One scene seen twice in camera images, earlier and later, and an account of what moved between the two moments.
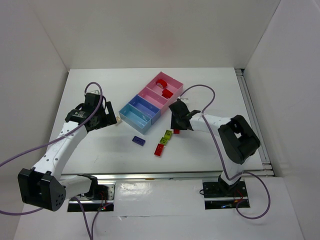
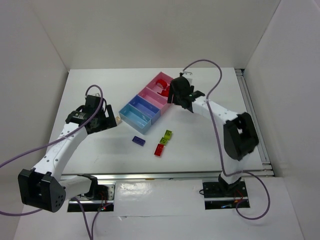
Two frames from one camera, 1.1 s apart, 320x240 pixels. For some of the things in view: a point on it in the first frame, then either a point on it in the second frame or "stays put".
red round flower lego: x=163 y=82 stays put
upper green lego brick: x=168 y=134 stays put
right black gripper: x=180 y=121 -> x=171 y=92
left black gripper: x=110 y=113 stays put
